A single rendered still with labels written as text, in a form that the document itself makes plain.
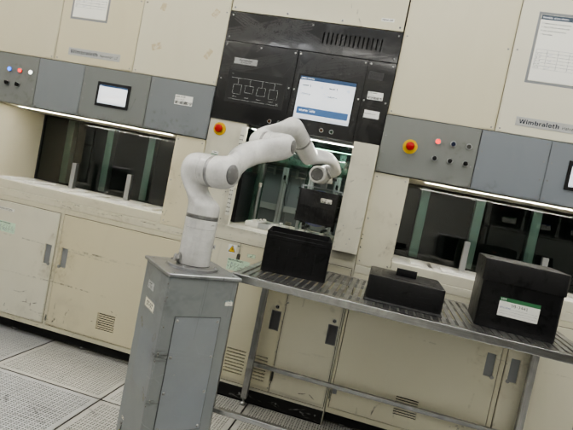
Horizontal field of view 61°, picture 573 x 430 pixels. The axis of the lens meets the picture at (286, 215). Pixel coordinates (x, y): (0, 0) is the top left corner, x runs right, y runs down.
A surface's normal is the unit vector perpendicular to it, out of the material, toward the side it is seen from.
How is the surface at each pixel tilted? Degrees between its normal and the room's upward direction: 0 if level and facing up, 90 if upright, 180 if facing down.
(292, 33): 90
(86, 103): 90
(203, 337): 90
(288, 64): 90
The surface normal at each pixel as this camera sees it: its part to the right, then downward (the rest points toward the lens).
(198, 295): 0.53, 0.15
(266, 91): -0.21, 0.01
